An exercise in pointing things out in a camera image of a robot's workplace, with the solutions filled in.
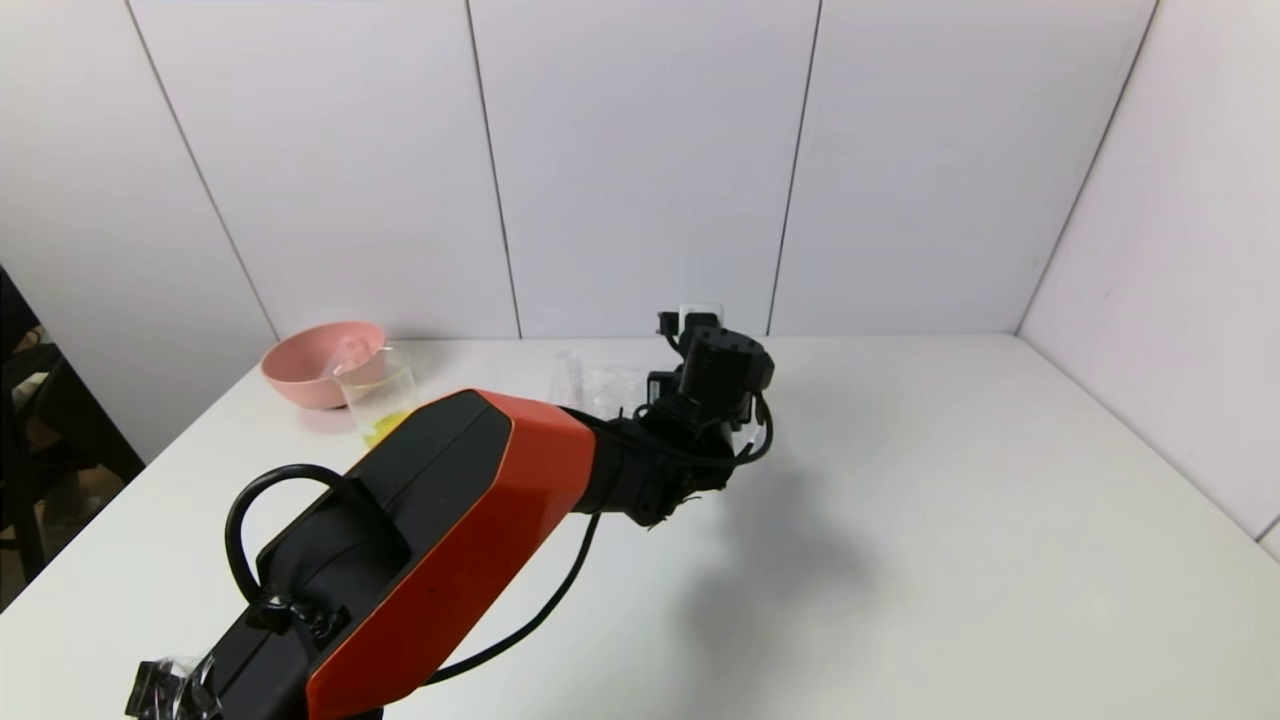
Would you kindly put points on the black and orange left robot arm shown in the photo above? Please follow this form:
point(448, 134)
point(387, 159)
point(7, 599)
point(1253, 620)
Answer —
point(440, 540)

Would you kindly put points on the clear glass beaker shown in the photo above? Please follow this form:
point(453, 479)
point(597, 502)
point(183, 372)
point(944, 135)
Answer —
point(385, 410)

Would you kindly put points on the pink plastic bowl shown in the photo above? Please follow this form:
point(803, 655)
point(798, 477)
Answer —
point(305, 368)

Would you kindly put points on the clear plastic test tube rack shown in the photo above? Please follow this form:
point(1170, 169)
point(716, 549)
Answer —
point(615, 385)

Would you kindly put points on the test tube with red pigment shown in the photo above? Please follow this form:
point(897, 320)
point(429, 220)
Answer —
point(566, 380)

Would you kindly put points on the dark background furniture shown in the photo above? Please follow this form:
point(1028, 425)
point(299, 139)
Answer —
point(40, 470)

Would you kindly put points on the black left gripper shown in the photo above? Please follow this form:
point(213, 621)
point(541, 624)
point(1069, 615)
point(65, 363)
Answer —
point(659, 389)

